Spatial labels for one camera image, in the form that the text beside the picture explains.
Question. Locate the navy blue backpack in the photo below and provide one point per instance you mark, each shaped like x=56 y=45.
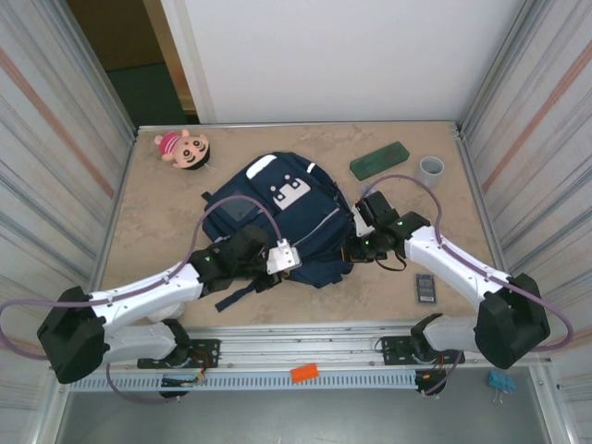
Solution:
x=305 y=222

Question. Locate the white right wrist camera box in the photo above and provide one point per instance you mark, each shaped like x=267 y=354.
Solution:
x=360 y=222

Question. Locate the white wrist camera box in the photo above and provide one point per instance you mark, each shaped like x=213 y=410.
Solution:
x=360 y=222
x=283 y=256

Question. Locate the blue binder clip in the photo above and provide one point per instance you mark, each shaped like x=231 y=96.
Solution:
x=501 y=381

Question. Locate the plush doll pink striped shirt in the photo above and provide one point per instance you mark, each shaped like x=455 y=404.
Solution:
x=187 y=150

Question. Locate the aluminium rail frame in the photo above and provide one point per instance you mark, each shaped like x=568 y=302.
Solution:
x=300 y=351

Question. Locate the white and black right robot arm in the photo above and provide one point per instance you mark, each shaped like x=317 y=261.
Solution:
x=453 y=263

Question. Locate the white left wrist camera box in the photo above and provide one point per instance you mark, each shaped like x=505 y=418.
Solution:
x=283 y=256

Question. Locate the grey cup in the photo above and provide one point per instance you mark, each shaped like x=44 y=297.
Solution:
x=429 y=173

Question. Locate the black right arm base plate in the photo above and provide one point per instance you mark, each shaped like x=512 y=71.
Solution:
x=393 y=349

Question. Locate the orange block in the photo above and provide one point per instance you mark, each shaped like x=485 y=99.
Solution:
x=305 y=373

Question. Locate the small black calculator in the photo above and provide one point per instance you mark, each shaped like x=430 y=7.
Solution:
x=425 y=289

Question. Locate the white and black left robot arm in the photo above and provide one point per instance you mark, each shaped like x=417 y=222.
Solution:
x=139 y=296

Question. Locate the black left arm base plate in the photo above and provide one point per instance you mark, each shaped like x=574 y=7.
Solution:
x=208 y=351

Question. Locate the green pencil case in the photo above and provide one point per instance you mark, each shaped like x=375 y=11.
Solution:
x=379 y=159

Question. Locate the white door frame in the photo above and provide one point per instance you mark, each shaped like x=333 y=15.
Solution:
x=194 y=92

